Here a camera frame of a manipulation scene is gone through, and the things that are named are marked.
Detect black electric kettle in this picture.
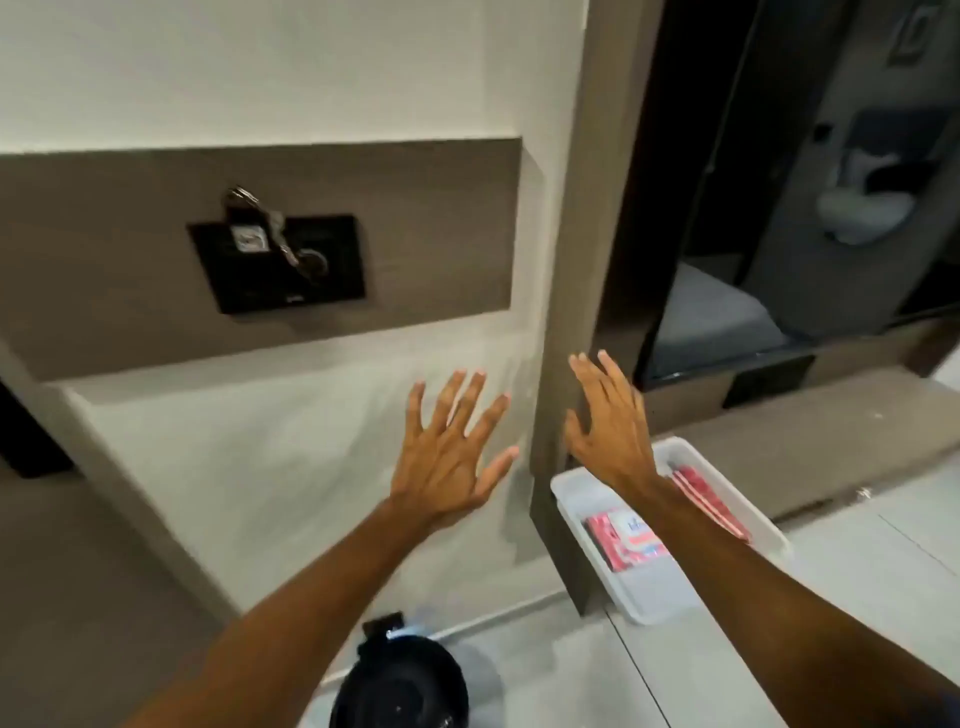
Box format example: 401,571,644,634
329,633,471,728

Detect person's right forearm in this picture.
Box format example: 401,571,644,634
633,476,960,728

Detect red striped sachet packet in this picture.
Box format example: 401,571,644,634
669,465,752,544

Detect white plastic tray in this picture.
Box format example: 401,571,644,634
550,436,793,627

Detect black wall card holder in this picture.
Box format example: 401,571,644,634
187,214,367,315

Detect large wall mirror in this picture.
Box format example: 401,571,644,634
636,0,960,385

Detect brown wooden column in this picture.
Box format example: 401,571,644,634
528,0,666,618

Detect person's right hand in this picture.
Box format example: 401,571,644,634
562,350,666,498

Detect red and white sachet packet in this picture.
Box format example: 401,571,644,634
584,509,670,573

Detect person's left forearm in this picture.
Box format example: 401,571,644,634
123,496,436,728

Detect metal key bunch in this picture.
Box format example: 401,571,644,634
224,185,330,284

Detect brown wooden wall panel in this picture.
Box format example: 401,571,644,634
0,138,523,383

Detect person's left hand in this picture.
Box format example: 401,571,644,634
389,369,521,531

